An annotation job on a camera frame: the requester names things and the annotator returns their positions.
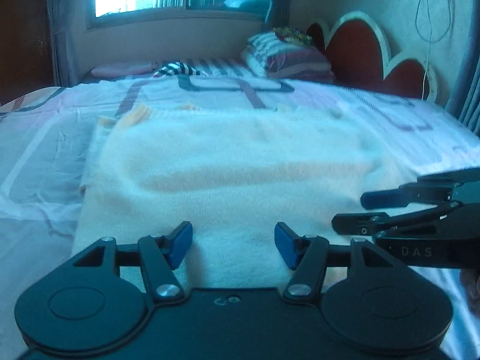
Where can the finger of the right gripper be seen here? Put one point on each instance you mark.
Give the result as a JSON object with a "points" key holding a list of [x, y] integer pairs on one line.
{"points": [[367, 224], [421, 193]]}

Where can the left grey curtain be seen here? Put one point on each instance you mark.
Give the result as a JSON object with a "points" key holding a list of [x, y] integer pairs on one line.
{"points": [[62, 48]]}

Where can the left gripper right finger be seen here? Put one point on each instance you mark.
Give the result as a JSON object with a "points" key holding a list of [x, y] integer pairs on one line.
{"points": [[357, 299]]}

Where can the cream knit sweater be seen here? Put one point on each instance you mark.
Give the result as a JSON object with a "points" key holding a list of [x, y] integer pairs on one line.
{"points": [[233, 175]]}

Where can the striped black white garment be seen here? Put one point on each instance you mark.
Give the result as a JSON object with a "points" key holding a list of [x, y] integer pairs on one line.
{"points": [[177, 68]]}

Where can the colourful item on quilt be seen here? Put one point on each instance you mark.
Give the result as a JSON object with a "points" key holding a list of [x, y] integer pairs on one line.
{"points": [[293, 36]]}

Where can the pink pillow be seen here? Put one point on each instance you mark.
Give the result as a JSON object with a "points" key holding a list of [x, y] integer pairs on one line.
{"points": [[117, 70]]}

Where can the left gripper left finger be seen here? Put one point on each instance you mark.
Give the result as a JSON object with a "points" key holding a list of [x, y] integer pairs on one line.
{"points": [[100, 296]]}

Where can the patterned pink white bedsheet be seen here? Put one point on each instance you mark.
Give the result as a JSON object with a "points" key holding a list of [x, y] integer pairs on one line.
{"points": [[45, 148]]}

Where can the red white headboard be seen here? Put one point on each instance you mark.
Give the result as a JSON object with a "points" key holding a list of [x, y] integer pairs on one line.
{"points": [[361, 58]]}

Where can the folded striped quilt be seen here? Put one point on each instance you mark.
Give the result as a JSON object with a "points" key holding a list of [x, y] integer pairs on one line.
{"points": [[270, 57]]}

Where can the dark wooden door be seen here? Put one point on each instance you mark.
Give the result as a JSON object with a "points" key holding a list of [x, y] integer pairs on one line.
{"points": [[25, 48]]}

